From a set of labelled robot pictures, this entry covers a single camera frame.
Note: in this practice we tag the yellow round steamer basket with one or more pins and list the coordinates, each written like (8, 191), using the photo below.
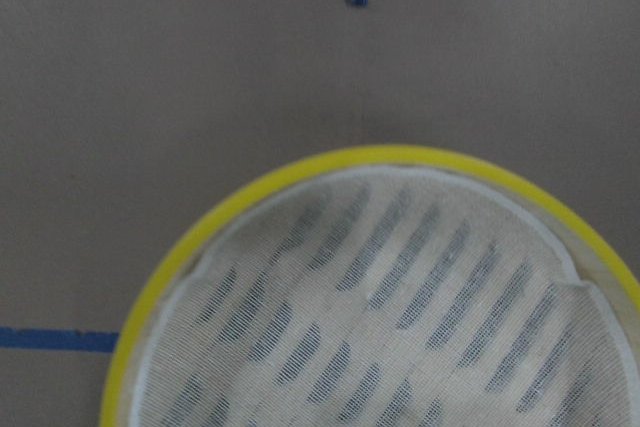
(383, 286)

